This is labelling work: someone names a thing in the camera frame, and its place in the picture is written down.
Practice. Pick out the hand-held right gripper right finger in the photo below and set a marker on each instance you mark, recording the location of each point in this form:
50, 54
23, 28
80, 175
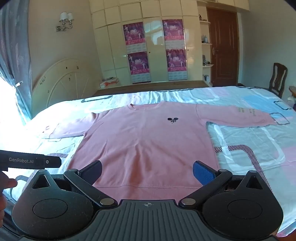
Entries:
204, 172

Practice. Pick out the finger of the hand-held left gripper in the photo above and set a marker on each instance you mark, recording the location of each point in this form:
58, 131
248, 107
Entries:
53, 162

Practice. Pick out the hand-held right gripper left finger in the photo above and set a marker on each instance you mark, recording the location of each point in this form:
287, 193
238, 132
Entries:
92, 172

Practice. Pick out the pink sweatshirt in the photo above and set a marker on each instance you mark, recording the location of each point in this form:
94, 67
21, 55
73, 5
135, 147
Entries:
148, 143

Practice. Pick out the person's left hand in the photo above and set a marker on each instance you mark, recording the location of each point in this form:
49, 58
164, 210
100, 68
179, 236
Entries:
7, 184

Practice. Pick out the patterned bed sheet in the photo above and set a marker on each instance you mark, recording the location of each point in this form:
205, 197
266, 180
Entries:
249, 148

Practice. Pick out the curtain clip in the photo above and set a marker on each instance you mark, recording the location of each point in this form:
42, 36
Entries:
17, 85

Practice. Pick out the white round headboard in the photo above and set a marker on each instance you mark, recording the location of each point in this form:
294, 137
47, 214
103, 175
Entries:
67, 88

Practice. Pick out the small white blue box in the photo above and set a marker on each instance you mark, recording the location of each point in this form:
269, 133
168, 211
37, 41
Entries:
207, 79

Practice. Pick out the dark flat object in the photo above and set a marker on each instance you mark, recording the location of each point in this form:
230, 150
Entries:
109, 78

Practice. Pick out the blue patterned curtain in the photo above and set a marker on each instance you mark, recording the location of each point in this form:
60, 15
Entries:
13, 46

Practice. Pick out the cream wardrobe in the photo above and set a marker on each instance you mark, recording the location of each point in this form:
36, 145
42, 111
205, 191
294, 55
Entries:
155, 58

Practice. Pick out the brown wooden door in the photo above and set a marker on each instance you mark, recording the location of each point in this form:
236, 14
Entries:
224, 46

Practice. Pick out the white corner shelf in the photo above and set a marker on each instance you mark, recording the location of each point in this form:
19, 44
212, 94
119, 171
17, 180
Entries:
205, 44

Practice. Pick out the dark wooden chair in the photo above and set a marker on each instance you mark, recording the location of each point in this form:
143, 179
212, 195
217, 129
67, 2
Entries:
280, 66

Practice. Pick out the clear glass bottle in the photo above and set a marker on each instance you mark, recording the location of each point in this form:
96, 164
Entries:
204, 39

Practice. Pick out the small dark figurine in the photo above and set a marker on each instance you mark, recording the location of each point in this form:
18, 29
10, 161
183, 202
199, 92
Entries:
201, 17

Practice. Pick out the wooden bed frame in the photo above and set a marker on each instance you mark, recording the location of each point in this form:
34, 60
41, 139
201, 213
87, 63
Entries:
161, 86

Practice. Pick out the pink wall poster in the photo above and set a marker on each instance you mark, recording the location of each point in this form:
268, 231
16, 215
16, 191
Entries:
138, 63
134, 33
173, 31
176, 61

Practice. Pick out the wall lamp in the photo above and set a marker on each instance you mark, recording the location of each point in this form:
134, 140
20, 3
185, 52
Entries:
67, 18

